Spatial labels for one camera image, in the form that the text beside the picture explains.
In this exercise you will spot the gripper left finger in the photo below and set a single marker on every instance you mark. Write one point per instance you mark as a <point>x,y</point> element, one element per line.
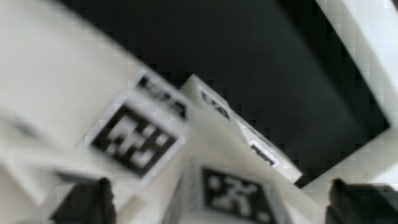
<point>81,203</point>

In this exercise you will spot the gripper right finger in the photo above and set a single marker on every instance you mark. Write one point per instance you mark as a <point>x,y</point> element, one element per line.
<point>364,204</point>

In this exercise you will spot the white tag cube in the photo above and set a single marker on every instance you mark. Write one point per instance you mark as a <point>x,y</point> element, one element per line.
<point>225,197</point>

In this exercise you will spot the white chair seat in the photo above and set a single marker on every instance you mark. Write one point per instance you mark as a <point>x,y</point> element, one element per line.
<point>239,129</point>

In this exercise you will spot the white U-shaped fence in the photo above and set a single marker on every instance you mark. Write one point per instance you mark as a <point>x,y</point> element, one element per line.
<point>365,22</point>

